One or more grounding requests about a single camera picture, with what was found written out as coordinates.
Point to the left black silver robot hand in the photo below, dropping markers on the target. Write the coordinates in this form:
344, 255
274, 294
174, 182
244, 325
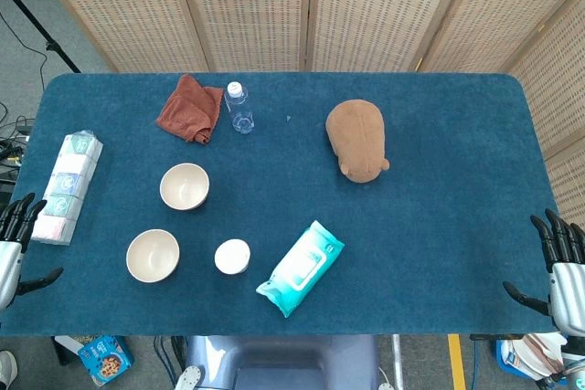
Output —
9, 262

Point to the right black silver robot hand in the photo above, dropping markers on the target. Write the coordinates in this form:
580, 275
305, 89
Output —
566, 280

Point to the cream bowl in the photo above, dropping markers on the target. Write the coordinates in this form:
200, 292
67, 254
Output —
184, 185
152, 254

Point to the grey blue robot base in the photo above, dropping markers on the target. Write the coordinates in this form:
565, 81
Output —
283, 362

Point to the white robot base foot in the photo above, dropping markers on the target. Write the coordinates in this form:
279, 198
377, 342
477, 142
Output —
189, 378

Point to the stack of papers and packs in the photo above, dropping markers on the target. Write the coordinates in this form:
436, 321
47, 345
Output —
530, 355

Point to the wrapped tissue packs bundle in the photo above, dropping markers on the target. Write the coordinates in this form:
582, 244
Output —
66, 184

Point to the blue cookie box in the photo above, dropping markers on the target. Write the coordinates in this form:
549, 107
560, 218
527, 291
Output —
105, 360

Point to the blue table carpet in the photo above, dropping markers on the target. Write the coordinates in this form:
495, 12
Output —
411, 235

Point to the silver metal pole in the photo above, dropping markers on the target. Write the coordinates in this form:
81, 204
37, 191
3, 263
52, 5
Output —
398, 362

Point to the white round lidded cup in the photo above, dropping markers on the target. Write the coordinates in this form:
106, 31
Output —
231, 256

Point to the black tripod stand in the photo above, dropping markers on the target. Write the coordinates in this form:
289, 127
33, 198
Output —
41, 34

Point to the rust brown towel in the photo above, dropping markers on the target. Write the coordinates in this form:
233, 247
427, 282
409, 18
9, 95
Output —
187, 111

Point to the brown plush toy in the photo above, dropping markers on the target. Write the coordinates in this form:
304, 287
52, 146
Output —
358, 139

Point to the teal wet wipes pack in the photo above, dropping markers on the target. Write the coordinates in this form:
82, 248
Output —
301, 269

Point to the clear plastic water bottle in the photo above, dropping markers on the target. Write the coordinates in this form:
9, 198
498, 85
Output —
239, 109

